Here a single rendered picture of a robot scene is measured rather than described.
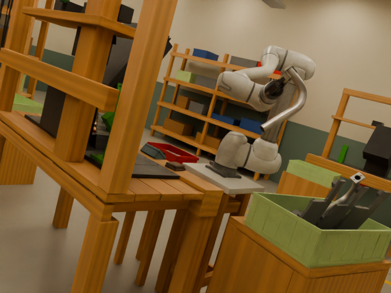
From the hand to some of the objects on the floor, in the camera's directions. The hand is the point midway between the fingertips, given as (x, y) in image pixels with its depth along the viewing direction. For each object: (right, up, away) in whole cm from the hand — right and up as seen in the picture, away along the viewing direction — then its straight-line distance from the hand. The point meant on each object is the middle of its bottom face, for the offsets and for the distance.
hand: (288, 74), depth 145 cm
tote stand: (+1, -150, +57) cm, 161 cm away
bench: (-120, -111, +88) cm, 186 cm away
